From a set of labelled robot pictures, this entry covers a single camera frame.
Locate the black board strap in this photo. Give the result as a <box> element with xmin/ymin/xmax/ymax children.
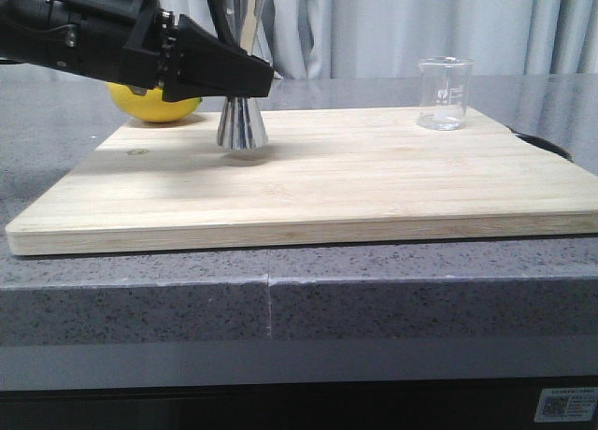
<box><xmin>509</xmin><ymin>126</ymin><xmax>577</xmax><ymax>162</ymax></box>

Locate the grey curtain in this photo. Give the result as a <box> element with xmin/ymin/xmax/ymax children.
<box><xmin>0</xmin><ymin>0</ymin><xmax>598</xmax><ymax>82</ymax></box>

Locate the wooden cutting board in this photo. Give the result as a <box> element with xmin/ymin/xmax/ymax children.
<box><xmin>6</xmin><ymin>107</ymin><xmax>597</xmax><ymax>256</ymax></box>

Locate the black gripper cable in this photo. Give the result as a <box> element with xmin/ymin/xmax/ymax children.
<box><xmin>202</xmin><ymin>0</ymin><xmax>244</xmax><ymax>48</ymax></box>

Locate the yellow lemon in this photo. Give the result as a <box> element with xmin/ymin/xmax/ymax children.
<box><xmin>105</xmin><ymin>82</ymin><xmax>202</xmax><ymax>123</ymax></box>

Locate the white QR label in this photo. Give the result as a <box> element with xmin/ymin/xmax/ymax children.
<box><xmin>534</xmin><ymin>387</ymin><xmax>597</xmax><ymax>423</ymax></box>

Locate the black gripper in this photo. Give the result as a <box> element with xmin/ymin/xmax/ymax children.
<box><xmin>1</xmin><ymin>0</ymin><xmax>274</xmax><ymax>102</ymax></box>

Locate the steel double jigger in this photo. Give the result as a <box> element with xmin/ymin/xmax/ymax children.
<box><xmin>218</xmin><ymin>0</ymin><xmax>268</xmax><ymax>151</ymax></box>

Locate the glass beaker with liquid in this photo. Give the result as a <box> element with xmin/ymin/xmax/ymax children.
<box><xmin>417</xmin><ymin>56</ymin><xmax>474</xmax><ymax>131</ymax></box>

